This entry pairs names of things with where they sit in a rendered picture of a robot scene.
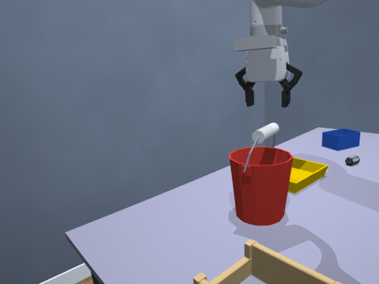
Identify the yellow square tray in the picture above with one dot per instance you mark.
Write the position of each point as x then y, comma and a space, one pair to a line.
304, 173

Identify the light wooden crate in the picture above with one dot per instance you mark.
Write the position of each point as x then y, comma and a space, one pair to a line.
262, 265

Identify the blue open rectangular bin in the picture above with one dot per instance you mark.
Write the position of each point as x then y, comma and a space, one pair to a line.
340, 139

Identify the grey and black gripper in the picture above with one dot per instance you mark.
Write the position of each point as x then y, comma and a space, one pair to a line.
268, 65

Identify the red bucket with wire handle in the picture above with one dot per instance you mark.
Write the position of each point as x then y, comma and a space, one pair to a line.
260, 190

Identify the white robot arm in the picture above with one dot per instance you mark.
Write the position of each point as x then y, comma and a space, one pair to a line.
266, 23

